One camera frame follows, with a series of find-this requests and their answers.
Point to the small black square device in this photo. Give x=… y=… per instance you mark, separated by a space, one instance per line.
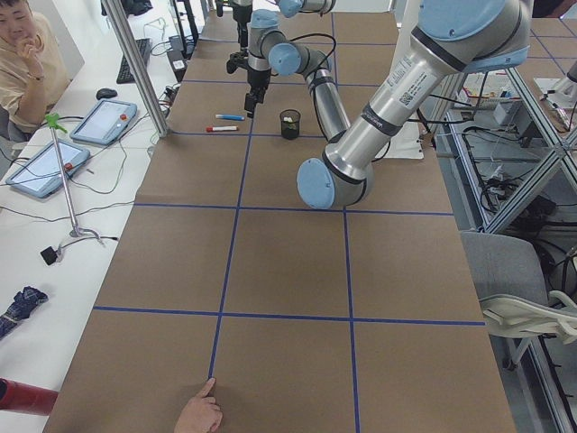
x=50 y=255

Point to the near blue teach pendant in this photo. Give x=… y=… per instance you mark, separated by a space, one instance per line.
x=40 y=176

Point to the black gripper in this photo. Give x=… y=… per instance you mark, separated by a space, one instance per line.
x=258 y=79
x=242 y=31

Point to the red bottle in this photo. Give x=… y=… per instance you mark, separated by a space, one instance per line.
x=25 y=398

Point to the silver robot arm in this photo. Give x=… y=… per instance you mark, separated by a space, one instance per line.
x=450 y=37
x=290 y=8

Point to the red white marker pen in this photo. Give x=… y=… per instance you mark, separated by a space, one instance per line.
x=221 y=129

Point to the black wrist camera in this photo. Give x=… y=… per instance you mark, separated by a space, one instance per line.
x=219 y=6
x=237 y=60

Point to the far blue teach pendant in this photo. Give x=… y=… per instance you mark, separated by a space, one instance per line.
x=105 y=122

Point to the aluminium frame post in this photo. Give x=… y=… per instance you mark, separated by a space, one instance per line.
x=127 y=43

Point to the bystander hand at table edge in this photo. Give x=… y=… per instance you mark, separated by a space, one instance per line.
x=202 y=413

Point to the black computer mouse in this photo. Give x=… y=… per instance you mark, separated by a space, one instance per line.
x=106 y=93

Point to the grey office chair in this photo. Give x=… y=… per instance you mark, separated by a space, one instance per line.
x=511 y=290

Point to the blue highlighter pen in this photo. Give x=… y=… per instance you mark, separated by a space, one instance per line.
x=228 y=117

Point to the seated person beige shirt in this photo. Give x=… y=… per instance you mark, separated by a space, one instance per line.
x=33 y=73

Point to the blue teach pendant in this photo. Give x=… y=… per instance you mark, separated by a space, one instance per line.
x=105 y=122
x=40 y=176

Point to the black mesh pen cup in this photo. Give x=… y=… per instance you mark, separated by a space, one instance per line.
x=287 y=134

